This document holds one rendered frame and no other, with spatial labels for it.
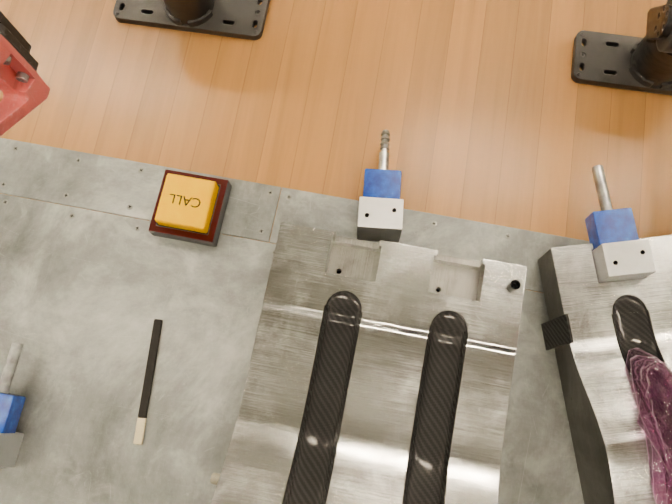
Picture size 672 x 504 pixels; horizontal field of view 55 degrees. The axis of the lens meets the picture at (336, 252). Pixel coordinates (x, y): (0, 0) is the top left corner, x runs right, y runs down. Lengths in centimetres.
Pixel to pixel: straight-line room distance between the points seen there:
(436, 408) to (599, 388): 16
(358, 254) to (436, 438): 21
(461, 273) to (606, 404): 19
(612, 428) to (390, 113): 44
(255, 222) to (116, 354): 22
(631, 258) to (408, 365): 26
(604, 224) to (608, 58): 25
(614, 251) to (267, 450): 41
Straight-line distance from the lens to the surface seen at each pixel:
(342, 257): 70
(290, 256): 68
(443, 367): 67
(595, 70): 90
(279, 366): 67
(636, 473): 70
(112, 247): 83
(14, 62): 44
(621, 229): 76
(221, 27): 91
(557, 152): 85
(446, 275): 71
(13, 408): 80
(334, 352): 67
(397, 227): 72
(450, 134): 83
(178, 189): 78
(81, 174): 87
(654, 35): 84
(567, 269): 74
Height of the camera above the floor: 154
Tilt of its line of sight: 75 degrees down
